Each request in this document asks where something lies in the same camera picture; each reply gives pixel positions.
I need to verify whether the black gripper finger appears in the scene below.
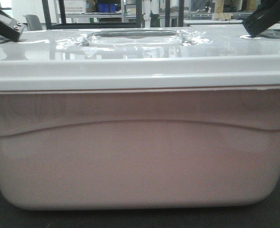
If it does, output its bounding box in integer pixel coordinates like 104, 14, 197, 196
0, 9, 25, 42
242, 0, 280, 36

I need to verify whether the white plastic storage bin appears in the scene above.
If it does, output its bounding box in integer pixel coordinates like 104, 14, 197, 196
0, 24, 280, 210

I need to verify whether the blue crate on far shelf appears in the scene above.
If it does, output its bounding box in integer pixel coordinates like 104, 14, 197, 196
97, 3, 116, 13

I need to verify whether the grey office chair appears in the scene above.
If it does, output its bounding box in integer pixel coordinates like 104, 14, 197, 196
23, 14, 43, 31

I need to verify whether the white background table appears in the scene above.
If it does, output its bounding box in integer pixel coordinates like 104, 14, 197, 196
183, 19, 280, 27

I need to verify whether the black metal frame rack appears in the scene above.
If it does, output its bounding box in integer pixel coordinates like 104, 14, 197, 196
41, 0, 185, 30

